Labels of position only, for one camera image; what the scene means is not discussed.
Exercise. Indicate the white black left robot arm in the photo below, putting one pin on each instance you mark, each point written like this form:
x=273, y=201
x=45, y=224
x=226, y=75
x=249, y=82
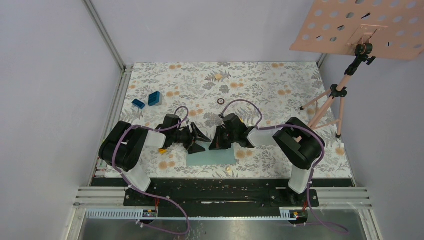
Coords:
x=123, y=146

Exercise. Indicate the large blue lego brick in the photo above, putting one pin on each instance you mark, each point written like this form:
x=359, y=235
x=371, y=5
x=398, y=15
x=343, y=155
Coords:
x=155, y=99

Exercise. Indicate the small blue lego brick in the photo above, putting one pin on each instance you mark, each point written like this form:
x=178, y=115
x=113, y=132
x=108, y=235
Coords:
x=138, y=104

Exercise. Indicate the aluminium frame post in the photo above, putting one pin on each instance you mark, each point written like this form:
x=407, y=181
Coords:
x=92, y=11

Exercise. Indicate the teal paper envelope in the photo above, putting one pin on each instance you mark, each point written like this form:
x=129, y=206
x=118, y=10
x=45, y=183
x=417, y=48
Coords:
x=211, y=157

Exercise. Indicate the floral patterned table mat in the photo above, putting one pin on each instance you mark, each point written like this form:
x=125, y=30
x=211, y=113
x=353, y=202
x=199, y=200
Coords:
x=264, y=93

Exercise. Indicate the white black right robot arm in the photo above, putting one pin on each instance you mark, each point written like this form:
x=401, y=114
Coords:
x=300, y=144

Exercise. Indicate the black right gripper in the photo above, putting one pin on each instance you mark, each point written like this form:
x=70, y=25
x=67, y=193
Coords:
x=218, y=143

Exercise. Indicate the small orange lego brick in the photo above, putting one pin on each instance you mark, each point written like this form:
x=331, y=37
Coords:
x=162, y=151

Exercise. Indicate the pink music stand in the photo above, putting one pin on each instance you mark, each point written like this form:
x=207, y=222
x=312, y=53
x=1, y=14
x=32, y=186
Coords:
x=364, y=29

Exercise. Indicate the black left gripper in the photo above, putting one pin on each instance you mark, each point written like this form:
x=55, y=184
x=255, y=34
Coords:
x=192, y=148

